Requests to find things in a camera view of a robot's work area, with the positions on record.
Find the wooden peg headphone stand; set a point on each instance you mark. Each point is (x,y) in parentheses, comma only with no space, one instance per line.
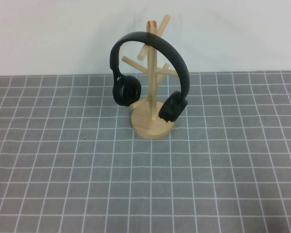
(150,126)

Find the black over-ear headphones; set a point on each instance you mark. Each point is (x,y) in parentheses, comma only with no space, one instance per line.
(177,65)

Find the grey white-grid tablecloth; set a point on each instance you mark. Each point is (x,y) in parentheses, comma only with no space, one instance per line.
(145,184)

